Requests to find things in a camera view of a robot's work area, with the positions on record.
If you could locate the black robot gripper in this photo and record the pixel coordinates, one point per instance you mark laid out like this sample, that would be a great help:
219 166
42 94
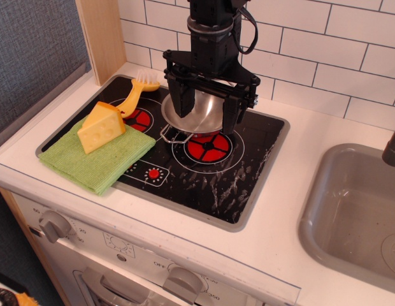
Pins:
212 66

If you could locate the yellow toy cheese wedge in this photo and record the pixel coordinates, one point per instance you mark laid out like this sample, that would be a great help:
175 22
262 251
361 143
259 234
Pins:
103 124

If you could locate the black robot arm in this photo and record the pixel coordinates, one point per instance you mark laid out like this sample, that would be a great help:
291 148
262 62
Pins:
212 13

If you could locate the black toy stove top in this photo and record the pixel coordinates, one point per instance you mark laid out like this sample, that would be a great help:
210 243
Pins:
215 178

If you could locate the small steel wok pan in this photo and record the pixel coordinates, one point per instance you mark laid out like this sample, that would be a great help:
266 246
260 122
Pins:
206 117

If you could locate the yellow dish brush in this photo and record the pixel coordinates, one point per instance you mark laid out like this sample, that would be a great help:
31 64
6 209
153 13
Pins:
145 81

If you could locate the green microfiber cloth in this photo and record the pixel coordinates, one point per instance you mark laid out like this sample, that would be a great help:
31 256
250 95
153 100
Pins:
98 170

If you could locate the grey right oven knob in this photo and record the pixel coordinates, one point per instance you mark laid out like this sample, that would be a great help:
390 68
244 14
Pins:
183 284

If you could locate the grey oven knob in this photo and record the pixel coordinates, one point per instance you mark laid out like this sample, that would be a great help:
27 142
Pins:
183 284
54 226

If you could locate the grey toy sink basin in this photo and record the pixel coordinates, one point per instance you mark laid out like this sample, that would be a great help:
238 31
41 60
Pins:
348 223

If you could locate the grey faucet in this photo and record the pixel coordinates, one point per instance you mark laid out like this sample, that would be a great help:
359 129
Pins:
388 155

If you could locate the grey left oven knob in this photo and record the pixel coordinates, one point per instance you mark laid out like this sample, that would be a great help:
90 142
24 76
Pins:
54 226

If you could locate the orange black striped object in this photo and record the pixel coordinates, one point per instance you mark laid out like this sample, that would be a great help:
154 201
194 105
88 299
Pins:
9 298

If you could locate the wooden side post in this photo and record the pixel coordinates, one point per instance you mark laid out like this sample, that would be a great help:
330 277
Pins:
102 31

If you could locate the grey oven door handle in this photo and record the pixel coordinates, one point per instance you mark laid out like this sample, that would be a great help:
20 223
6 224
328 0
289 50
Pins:
111 288

